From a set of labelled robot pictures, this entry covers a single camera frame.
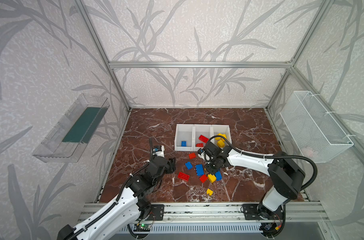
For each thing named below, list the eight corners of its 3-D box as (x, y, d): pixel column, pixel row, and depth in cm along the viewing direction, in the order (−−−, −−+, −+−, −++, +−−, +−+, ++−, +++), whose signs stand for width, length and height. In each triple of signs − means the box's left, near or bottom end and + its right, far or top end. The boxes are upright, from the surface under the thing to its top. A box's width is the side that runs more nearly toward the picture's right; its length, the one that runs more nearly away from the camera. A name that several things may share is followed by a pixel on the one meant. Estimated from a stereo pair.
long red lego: (177, 177, 87) (177, 176, 85) (179, 172, 89) (179, 171, 87) (188, 181, 86) (188, 180, 84) (190, 176, 88) (189, 175, 86)
